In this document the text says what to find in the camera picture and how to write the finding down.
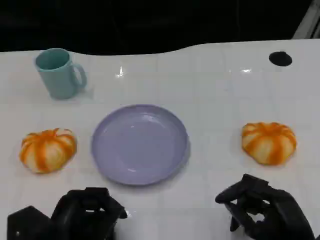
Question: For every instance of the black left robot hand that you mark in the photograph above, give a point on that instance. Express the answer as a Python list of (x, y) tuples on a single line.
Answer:
[(82, 220)]

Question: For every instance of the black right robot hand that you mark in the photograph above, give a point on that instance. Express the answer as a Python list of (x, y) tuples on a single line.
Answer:
[(282, 215)]

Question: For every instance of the orange and white bread roll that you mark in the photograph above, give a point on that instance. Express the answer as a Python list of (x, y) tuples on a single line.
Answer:
[(47, 151), (268, 143)]

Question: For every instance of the lilac plate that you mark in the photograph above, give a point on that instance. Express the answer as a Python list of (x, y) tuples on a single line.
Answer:
[(140, 145)]

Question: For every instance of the pale green mug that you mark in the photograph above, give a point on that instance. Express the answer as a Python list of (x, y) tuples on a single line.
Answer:
[(58, 80)]

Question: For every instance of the black round table grommet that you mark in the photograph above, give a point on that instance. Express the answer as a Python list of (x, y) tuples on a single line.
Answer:
[(280, 58)]

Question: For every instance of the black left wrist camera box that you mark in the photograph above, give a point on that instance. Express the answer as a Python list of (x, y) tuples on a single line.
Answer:
[(27, 225)]

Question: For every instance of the grey metal frame post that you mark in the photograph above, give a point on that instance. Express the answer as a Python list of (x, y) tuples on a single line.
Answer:
[(308, 21)]

